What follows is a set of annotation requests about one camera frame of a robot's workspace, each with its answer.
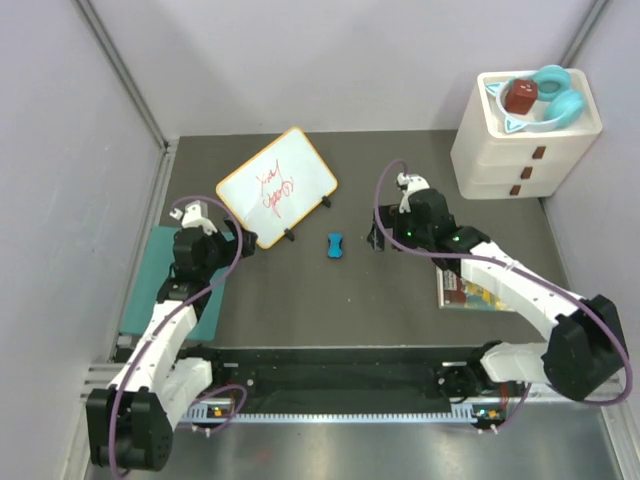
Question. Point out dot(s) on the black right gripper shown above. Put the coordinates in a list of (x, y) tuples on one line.
[(393, 219)]

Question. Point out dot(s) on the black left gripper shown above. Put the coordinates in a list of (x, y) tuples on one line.
[(230, 247)]

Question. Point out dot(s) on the blue whiteboard eraser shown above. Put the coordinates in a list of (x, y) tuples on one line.
[(335, 250)]

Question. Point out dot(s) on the yellow framed whiteboard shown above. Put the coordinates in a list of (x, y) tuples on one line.
[(277, 187)]

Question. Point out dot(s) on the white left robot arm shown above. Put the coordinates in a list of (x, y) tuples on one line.
[(131, 422)]

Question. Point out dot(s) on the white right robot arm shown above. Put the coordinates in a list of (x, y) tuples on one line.
[(581, 345)]

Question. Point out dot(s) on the teal cloth mat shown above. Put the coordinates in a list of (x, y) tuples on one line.
[(153, 271)]

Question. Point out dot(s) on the colourful picture book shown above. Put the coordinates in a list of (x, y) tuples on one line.
[(456, 293)]

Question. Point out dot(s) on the white three drawer cabinet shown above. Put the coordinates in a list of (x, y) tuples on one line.
[(490, 164)]

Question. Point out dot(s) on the brown cube toy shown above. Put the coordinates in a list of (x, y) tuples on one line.
[(521, 96)]

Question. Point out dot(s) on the teal cat ear headphones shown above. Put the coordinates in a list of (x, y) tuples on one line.
[(564, 105)]

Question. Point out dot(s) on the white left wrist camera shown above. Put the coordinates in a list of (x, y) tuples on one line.
[(194, 215)]

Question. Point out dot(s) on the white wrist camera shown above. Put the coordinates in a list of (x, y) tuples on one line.
[(194, 215), (409, 184)]

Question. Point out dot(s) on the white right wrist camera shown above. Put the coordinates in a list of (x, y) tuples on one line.
[(409, 184)]

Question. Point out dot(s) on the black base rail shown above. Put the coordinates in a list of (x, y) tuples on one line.
[(358, 380)]

